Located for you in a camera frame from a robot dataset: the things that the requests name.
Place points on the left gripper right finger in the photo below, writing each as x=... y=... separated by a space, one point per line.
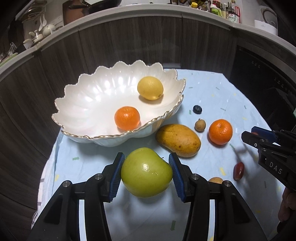
x=234 y=219

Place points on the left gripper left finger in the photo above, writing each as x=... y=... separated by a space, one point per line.
x=59 y=219

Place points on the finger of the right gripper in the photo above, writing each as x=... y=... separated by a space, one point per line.
x=252 y=138
x=266 y=134

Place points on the red grape tomato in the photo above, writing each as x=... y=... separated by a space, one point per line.
x=238 y=171

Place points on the orange tangerine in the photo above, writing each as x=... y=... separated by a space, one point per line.
x=220 y=132
x=127 y=118

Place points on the yellow mango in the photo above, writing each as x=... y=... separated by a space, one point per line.
x=179 y=139

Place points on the green apple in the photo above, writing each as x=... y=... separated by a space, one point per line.
x=145 y=174

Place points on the person right hand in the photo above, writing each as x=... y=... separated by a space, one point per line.
x=287 y=206

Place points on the light blue tablecloth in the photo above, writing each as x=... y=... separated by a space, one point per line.
x=164 y=217

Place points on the dark blueberry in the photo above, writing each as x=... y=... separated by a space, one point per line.
x=197 y=109

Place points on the white rice cooker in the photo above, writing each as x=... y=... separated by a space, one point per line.
x=267 y=20

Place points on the white scalloped ceramic bowl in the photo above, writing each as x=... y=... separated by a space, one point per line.
x=86 y=112

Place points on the yellow lemon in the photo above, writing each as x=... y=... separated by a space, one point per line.
x=150 y=88

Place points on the dark soy sauce bottle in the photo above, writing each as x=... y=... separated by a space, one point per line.
x=231 y=13

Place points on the orange tangerine in bowl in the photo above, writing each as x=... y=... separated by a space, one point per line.
x=127 y=118

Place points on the green lidded container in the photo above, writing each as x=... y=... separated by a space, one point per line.
x=215 y=10

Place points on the white teapot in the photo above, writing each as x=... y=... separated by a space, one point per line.
x=48 y=29

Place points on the wooden cutting board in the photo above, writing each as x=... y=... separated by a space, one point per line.
x=70 y=15

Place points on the black wok pan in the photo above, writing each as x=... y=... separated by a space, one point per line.
x=95 y=6

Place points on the black wire spice rack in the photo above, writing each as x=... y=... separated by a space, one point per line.
x=198 y=4

